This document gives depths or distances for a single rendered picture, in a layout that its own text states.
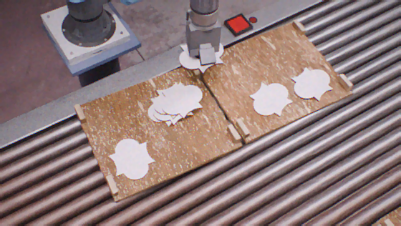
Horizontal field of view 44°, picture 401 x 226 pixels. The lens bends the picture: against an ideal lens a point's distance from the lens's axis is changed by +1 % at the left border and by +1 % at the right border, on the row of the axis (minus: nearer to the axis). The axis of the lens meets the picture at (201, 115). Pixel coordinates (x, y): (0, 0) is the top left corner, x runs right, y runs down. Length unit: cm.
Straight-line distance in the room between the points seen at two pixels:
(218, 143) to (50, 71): 161
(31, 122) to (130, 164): 36
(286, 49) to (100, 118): 67
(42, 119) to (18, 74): 135
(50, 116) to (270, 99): 69
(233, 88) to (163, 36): 143
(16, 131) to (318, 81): 97
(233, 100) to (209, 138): 16
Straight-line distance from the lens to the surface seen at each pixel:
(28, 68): 296
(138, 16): 311
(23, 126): 162
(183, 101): 153
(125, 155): 147
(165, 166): 145
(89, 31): 175
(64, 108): 162
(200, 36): 133
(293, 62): 171
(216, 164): 148
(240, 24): 180
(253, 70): 166
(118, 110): 156
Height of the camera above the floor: 223
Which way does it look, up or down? 57 degrees down
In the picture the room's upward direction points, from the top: 4 degrees clockwise
